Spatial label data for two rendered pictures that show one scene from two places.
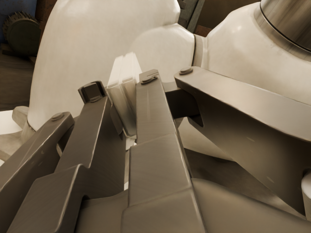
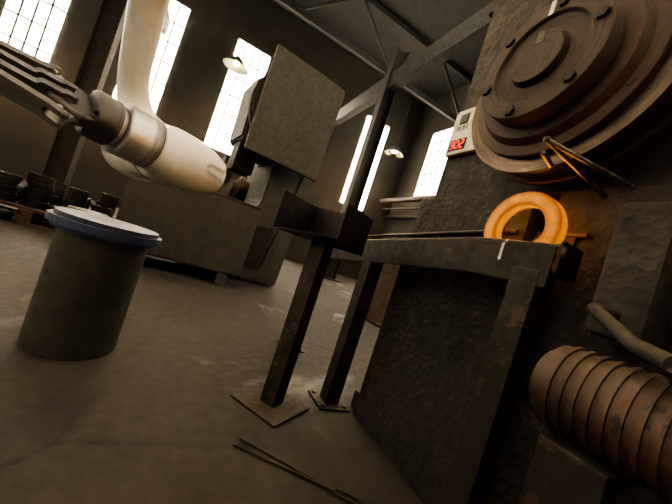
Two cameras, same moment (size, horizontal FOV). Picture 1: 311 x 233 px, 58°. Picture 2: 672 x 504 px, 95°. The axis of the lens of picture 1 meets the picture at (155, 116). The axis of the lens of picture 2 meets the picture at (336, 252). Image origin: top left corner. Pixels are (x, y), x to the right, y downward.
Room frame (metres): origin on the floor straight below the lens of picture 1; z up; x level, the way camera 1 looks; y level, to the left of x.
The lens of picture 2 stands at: (0.08, 0.61, 0.55)
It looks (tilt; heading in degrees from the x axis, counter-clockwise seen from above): 1 degrees up; 221
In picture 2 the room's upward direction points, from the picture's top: 18 degrees clockwise
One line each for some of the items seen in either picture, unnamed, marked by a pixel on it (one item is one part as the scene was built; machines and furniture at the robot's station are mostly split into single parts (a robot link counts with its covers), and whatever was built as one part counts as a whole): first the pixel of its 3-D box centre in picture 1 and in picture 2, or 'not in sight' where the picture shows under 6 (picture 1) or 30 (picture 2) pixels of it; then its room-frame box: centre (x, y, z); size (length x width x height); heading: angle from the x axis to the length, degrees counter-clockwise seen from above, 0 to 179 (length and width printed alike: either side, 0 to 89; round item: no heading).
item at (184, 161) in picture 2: not in sight; (183, 163); (-0.16, -0.06, 0.63); 0.16 x 0.13 x 0.11; 11
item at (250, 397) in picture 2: not in sight; (298, 301); (-0.70, -0.16, 0.36); 0.26 x 0.20 x 0.72; 102
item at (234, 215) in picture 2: not in sight; (187, 227); (-1.20, -2.36, 0.39); 1.03 x 0.83 x 0.79; 161
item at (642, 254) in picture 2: not in sight; (642, 276); (-0.65, 0.65, 0.68); 0.11 x 0.08 x 0.24; 157
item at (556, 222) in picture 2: not in sight; (521, 229); (-0.74, 0.44, 0.75); 0.18 x 0.03 x 0.18; 67
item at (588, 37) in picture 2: not in sight; (541, 62); (-0.65, 0.39, 1.11); 0.28 x 0.06 x 0.28; 67
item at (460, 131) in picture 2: not in sight; (480, 127); (-0.97, 0.17, 1.15); 0.26 x 0.02 x 0.18; 67
